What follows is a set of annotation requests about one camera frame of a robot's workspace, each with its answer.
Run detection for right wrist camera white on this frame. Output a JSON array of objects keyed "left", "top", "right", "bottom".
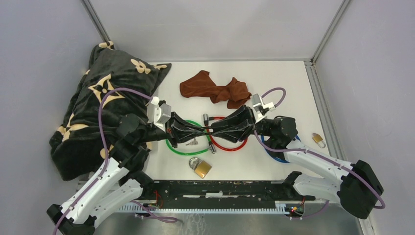
[{"left": 251, "top": 94, "right": 276, "bottom": 123}]

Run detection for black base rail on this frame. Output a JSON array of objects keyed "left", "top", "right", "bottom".
[{"left": 138, "top": 180, "right": 316, "bottom": 209}]

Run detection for red cable lock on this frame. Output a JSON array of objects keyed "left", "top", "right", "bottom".
[{"left": 203, "top": 114, "right": 248, "bottom": 154}]

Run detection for brown cloth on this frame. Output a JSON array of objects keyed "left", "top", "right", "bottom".
[{"left": 179, "top": 70, "right": 252, "bottom": 109}]

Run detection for small brass padlock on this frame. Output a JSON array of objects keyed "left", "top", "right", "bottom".
[{"left": 312, "top": 133, "right": 326, "bottom": 148}]

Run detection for black floral blanket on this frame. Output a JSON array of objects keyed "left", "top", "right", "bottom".
[{"left": 49, "top": 41, "right": 172, "bottom": 181}]

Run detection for blue cable lock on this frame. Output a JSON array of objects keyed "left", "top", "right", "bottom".
[{"left": 260, "top": 136, "right": 288, "bottom": 163}]

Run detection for black padlock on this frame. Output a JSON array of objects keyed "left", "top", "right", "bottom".
[{"left": 203, "top": 126, "right": 215, "bottom": 134}]

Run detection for green cable lock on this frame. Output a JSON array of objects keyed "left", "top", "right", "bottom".
[{"left": 165, "top": 136, "right": 213, "bottom": 156}]

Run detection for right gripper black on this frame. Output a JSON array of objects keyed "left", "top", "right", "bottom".
[{"left": 210, "top": 105, "right": 272, "bottom": 145}]

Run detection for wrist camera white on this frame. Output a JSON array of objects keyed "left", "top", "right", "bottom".
[
  {"left": 251, "top": 94, "right": 276, "bottom": 123},
  {"left": 148, "top": 96, "right": 172, "bottom": 132}
]

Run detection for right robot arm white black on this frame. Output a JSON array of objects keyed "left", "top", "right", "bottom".
[{"left": 204, "top": 105, "right": 386, "bottom": 219}]

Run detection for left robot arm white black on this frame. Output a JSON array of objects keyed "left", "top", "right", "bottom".
[{"left": 47, "top": 113, "right": 208, "bottom": 235}]

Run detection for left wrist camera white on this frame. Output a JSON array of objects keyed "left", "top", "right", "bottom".
[{"left": 148, "top": 96, "right": 172, "bottom": 132}]

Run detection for green lock keys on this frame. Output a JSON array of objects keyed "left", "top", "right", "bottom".
[{"left": 185, "top": 138, "right": 198, "bottom": 146}]

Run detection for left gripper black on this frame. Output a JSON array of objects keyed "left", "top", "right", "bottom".
[{"left": 137, "top": 110, "right": 206, "bottom": 147}]

